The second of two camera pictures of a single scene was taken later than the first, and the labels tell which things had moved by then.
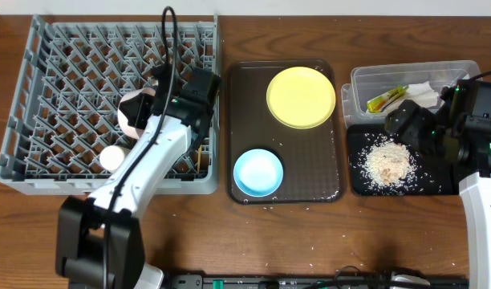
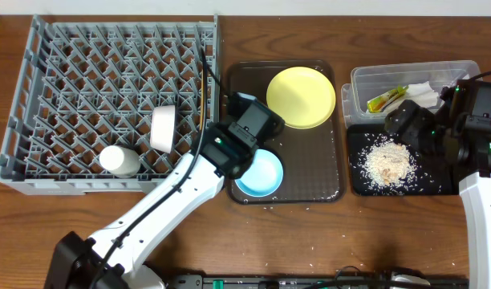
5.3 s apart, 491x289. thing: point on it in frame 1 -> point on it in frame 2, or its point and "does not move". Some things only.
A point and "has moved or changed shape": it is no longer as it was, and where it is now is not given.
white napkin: (419, 92) does not move
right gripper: (409, 133) does not move
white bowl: (130, 131) has moved or changed shape
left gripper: (143, 107) -> (216, 131)
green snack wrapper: (376, 105) does not move
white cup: (111, 157) does not move
